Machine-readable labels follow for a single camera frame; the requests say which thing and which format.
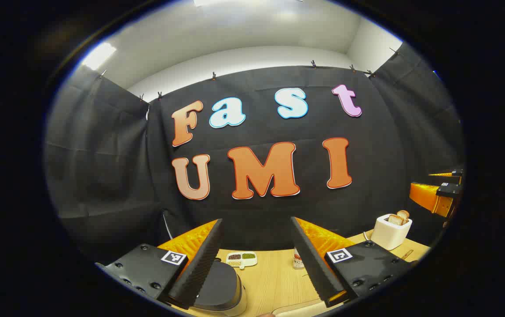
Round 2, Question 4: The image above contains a white toaster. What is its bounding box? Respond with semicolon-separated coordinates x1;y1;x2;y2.
370;214;413;251

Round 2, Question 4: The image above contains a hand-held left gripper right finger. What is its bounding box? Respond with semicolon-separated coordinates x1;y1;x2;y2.
290;217;416;308

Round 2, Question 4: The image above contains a ceiling light panel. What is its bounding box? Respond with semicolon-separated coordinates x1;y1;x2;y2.
81;42;117;71

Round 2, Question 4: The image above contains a clear rice container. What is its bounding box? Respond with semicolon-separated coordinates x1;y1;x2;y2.
272;299;326;317

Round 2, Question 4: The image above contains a white divided grain dish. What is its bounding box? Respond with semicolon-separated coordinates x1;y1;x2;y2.
226;251;258;269

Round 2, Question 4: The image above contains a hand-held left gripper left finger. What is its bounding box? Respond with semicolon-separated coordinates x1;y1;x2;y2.
95;219;225;310

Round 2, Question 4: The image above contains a dark grey rice cooker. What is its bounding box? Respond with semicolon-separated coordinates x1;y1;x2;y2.
191;260;248;317

